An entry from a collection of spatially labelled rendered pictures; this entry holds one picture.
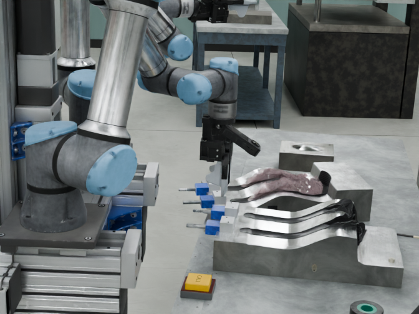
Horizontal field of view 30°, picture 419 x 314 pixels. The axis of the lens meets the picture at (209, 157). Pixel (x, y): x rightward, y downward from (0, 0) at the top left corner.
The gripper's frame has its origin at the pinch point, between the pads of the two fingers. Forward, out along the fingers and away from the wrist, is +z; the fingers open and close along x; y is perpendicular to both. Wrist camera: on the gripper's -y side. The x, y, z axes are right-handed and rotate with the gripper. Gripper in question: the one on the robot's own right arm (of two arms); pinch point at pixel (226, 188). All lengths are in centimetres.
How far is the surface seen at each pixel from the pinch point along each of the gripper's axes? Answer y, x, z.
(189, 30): 123, -706, 77
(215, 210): 3.8, -9.0, 10.5
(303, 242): -21.8, 6.2, 11.2
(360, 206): -39, -34, 16
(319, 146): -26, -88, 14
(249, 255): -7.8, 8.3, 15.3
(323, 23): -28, -453, 22
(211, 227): 3.4, 2.3, 10.8
